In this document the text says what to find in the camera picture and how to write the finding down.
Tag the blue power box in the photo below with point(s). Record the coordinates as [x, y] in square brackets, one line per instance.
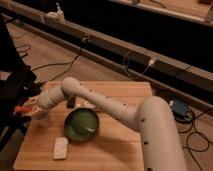
[179, 108]

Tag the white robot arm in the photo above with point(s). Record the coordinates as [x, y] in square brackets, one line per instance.
[152, 118]

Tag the black chair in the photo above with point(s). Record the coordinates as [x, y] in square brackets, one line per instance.
[16, 89]

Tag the white power strip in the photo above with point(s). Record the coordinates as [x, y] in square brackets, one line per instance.
[86, 105]

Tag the white object on rail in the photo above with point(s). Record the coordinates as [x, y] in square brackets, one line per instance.
[58, 15]

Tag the long metal rail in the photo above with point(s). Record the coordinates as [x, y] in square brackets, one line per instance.
[182, 46]

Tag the green bowl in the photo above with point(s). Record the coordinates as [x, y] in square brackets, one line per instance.
[81, 125]

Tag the black rectangular remote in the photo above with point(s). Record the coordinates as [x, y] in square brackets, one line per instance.
[70, 102]

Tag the white sponge block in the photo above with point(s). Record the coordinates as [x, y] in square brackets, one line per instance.
[60, 148]

